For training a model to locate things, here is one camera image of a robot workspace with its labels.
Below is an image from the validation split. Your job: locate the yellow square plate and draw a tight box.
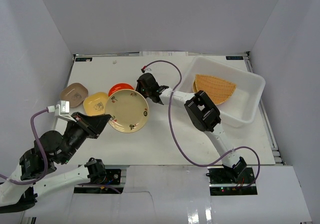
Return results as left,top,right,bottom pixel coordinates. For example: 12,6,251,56
83,92,109,116

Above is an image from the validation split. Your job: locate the red round plate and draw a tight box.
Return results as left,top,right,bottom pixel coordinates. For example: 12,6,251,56
108,82,135,97

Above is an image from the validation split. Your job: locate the beige patterned round plate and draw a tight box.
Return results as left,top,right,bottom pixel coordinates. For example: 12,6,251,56
105,89,150,134

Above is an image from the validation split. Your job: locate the brown square plate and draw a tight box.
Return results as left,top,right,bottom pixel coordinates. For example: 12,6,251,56
59,82,89,108

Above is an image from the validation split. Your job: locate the orange woven fan-shaped plate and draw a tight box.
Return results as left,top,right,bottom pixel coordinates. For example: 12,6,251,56
194,74,237,106

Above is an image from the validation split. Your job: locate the white plastic bin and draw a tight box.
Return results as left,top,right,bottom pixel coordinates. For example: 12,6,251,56
178,56,266,128

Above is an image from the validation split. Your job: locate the tan round plate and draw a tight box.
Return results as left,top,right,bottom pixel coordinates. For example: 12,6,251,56
192,81,197,93

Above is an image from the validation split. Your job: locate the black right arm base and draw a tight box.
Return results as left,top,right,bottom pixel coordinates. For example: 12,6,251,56
206,167,258,197

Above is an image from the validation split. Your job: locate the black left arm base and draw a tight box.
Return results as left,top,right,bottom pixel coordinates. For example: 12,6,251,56
73,169,124,195

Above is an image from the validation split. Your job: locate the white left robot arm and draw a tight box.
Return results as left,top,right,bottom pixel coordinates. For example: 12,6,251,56
0,112,111,214

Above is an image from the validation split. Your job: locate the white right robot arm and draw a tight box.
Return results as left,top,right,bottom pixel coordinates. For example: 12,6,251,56
135,72,247,184

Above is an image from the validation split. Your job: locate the dark left corner label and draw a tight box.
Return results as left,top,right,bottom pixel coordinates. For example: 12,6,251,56
74,57,93,62

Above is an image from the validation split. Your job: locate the dark corner label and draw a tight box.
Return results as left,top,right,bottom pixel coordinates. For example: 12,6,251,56
225,55,244,61
74,57,93,62

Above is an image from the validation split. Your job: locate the dark right corner label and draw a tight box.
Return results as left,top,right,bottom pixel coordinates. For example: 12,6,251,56
225,55,244,61

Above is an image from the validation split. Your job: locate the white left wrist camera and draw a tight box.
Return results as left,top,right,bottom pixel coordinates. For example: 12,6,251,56
47,100,75,122

